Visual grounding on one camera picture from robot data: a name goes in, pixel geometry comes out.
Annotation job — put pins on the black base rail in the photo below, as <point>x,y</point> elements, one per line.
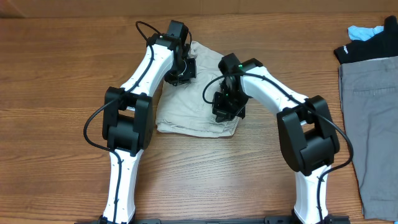
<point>214,221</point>

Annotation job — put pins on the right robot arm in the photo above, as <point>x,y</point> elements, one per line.
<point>308,141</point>

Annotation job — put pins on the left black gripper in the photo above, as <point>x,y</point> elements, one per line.
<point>189,73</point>

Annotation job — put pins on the grey shorts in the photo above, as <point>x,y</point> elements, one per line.
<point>368,95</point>

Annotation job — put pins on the black garment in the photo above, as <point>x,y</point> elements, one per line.
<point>382,45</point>

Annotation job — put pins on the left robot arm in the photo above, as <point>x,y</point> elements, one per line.
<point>128,117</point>

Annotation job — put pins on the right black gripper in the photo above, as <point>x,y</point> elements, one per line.
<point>227,112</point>

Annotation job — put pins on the beige shorts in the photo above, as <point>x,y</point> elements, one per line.
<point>182,109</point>

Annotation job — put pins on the light blue garment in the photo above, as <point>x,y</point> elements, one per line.
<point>363,33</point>

